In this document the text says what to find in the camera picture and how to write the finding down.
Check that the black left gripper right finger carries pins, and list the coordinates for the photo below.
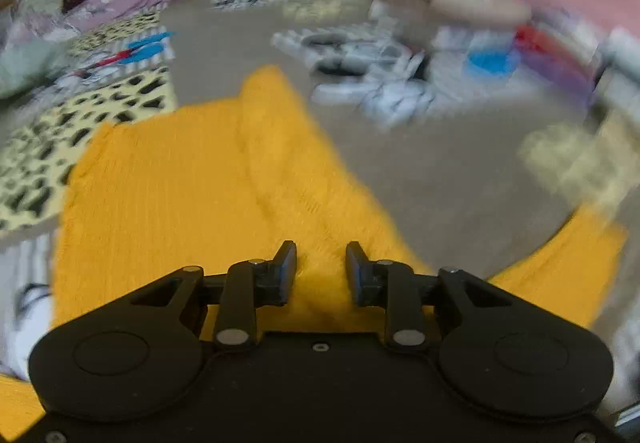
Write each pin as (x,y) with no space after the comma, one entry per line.
(390,285)

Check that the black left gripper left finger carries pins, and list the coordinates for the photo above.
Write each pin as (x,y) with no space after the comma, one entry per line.
(250,285)

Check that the yellow knitted sweater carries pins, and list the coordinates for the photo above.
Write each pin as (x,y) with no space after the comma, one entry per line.
(156,212)

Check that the Mickey Mouse patterned bed sheet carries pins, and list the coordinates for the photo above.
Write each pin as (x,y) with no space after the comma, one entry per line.
(451,177)

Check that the purple folded garment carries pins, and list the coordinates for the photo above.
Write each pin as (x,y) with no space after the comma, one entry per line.
(559,73)

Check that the red folded garment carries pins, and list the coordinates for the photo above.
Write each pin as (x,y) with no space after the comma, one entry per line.
(529,39)

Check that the beige pink folded garment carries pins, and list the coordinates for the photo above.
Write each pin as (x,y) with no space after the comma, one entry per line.
(475,13)

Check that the grey puffy jacket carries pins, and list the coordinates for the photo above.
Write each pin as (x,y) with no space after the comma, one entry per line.
(28,65)

